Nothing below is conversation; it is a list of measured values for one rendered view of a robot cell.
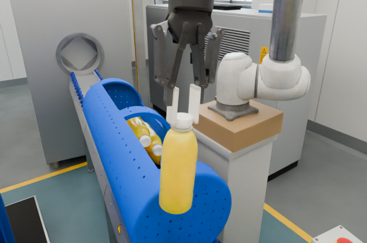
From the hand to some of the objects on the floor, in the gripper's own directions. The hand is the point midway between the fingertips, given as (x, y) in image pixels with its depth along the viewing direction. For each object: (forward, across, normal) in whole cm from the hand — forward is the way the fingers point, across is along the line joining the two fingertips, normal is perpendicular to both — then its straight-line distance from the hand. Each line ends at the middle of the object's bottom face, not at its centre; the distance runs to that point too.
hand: (183, 105), depth 51 cm
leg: (+131, -15, -211) cm, 248 cm away
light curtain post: (+130, -54, -156) cm, 210 cm away
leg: (+137, -14, -113) cm, 178 cm away
